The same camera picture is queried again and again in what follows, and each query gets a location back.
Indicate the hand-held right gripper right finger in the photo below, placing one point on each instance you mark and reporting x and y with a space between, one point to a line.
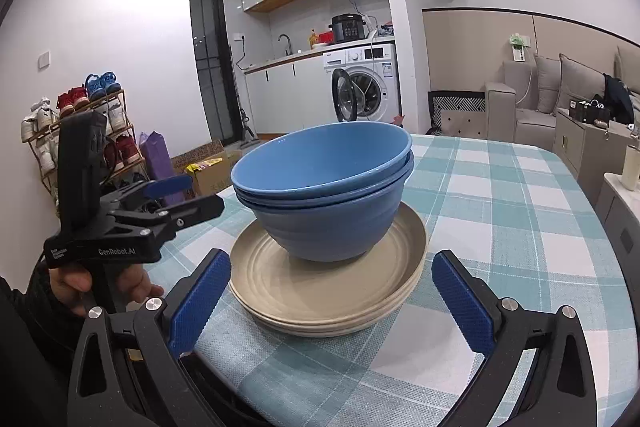
462 302

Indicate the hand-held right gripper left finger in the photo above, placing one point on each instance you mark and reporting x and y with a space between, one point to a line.
197 302

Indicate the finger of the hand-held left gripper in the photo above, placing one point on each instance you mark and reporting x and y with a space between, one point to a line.
170 186
192 209

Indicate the beige plate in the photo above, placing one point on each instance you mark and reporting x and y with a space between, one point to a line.
280 279
320 330

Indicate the blue bowl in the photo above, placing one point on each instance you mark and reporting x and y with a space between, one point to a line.
320 162
325 232

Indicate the person's left forearm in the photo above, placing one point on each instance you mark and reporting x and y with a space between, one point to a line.
30 347

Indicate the person's left hand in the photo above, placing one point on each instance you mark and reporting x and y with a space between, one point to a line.
70 287

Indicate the purple bag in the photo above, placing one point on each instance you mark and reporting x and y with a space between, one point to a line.
155 152

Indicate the brown cardboard box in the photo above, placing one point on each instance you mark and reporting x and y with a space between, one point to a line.
207 167

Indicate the wooden shoe rack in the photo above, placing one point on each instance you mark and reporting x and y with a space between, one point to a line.
125 122

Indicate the assorted shoes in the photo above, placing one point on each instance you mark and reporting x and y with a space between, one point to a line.
97 87

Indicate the teal checked tablecloth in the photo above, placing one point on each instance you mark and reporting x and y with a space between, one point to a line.
475 207

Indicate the floor mop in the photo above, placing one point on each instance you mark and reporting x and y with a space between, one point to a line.
247 129

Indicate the black glass door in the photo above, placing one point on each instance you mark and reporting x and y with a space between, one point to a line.
212 67

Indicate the white kitchen counter cabinets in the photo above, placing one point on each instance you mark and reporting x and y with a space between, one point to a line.
290 99

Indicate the metal faucet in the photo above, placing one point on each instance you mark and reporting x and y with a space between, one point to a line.
286 44

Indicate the grey drawer cabinet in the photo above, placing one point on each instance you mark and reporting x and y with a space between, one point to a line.
585 147

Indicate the grey sofa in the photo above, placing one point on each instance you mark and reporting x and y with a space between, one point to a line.
505 107

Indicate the red pot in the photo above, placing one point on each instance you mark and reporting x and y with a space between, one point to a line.
325 38

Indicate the cream tumbler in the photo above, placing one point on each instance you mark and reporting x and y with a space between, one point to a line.
632 169

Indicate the white washing machine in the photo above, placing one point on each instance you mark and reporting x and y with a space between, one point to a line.
372 77

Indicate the black box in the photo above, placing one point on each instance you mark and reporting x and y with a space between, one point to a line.
590 111

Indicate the small grey cushion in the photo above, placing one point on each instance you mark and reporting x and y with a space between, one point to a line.
545 82

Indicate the black pressure cooker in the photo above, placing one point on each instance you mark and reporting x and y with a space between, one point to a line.
347 28

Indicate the large grey cushion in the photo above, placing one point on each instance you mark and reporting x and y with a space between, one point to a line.
580 79

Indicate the dark clothes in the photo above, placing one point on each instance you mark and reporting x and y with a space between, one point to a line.
619 97

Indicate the white light switch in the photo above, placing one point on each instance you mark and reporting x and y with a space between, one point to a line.
45 59

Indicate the wall socket with green plug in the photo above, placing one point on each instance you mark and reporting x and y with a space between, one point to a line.
520 47

